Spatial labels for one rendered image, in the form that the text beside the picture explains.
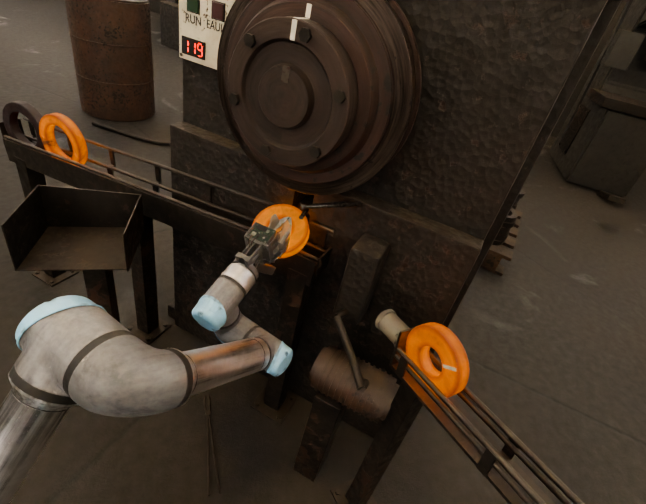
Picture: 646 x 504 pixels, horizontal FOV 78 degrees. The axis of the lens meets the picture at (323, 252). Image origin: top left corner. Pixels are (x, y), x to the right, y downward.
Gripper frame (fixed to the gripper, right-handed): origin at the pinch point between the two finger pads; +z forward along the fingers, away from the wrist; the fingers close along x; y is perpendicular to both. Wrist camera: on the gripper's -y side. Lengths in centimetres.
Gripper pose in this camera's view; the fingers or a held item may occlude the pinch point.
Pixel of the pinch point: (287, 222)
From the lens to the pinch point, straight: 108.9
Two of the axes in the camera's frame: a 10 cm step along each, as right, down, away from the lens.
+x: -8.8, -3.9, 2.7
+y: 0.2, -5.9, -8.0
